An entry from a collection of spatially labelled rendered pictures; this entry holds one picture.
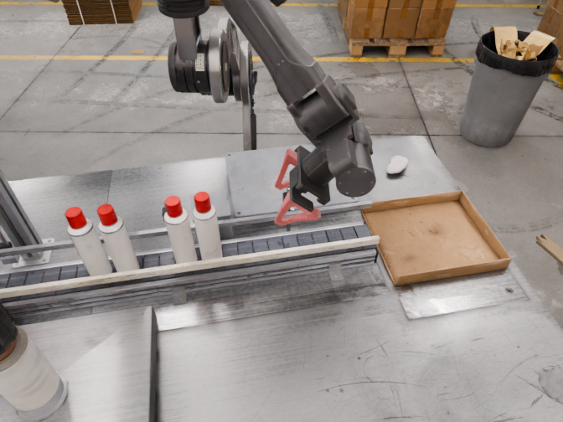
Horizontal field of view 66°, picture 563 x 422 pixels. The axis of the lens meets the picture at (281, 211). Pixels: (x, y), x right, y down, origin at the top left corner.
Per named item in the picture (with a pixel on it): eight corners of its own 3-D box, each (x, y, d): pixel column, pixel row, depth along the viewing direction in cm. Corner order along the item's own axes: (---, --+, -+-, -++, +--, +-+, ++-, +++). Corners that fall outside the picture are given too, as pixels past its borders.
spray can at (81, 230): (89, 283, 102) (57, 222, 87) (91, 265, 105) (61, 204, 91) (111, 280, 102) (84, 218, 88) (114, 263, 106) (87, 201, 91)
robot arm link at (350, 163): (339, 77, 63) (293, 110, 67) (348, 122, 55) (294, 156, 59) (382, 131, 69) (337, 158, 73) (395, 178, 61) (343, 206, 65)
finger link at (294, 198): (260, 224, 72) (297, 192, 67) (262, 194, 78) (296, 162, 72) (291, 241, 76) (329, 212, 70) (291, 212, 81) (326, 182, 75)
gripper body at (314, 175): (292, 190, 69) (325, 162, 65) (291, 150, 76) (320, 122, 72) (322, 208, 72) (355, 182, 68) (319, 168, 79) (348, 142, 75)
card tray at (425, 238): (394, 286, 107) (397, 276, 104) (361, 213, 125) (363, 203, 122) (506, 268, 111) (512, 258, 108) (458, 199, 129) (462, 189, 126)
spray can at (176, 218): (176, 271, 104) (159, 210, 90) (176, 255, 108) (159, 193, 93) (198, 269, 105) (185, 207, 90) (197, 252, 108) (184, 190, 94)
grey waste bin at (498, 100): (462, 151, 283) (494, 61, 240) (445, 115, 314) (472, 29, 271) (528, 152, 283) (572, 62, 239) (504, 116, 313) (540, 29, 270)
